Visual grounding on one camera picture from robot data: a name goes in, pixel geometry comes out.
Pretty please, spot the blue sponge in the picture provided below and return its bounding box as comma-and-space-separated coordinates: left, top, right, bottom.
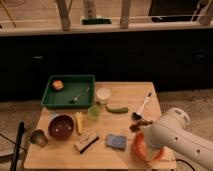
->
106, 134, 127, 150

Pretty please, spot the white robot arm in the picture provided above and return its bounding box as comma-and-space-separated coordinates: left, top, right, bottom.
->
143, 107, 213, 171

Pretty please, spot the purple bowl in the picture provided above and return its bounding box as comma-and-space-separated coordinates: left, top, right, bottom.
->
48, 115, 74, 140

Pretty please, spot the orange bowl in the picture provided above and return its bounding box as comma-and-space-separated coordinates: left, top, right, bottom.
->
132, 133, 164, 162

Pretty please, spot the white cup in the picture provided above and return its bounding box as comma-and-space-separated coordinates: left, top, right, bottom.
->
96, 88, 111, 104

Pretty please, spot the metal spoon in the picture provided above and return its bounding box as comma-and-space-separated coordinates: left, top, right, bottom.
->
70, 87, 90, 103

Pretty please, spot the green translucent cup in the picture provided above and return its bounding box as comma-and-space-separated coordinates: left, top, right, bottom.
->
87, 105, 100, 121

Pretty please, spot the green cucumber toy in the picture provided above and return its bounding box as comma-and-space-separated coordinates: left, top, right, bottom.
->
105, 106, 129, 114

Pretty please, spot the green plastic tray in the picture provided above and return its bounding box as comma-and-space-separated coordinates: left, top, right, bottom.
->
41, 75, 95, 109

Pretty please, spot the orange fruit toy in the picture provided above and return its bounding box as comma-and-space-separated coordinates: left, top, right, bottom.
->
52, 80, 63, 91

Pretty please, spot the whiteboard eraser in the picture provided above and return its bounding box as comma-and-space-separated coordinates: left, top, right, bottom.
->
74, 132, 99, 154

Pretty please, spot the green block on shelf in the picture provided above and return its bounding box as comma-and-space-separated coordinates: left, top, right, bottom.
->
82, 18, 111, 25

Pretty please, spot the small metal cup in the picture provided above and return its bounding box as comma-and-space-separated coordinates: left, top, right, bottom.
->
30, 130, 47, 147

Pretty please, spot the black pole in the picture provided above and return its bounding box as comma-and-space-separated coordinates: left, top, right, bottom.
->
10, 122, 25, 171

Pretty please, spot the white handled black brush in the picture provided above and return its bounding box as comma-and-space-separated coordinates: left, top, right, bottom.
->
132, 93, 152, 120

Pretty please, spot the black cable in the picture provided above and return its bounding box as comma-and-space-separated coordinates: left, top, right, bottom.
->
175, 158, 198, 171

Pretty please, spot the wooden shelf rail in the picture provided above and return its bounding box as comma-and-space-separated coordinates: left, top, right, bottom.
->
0, 21, 213, 36

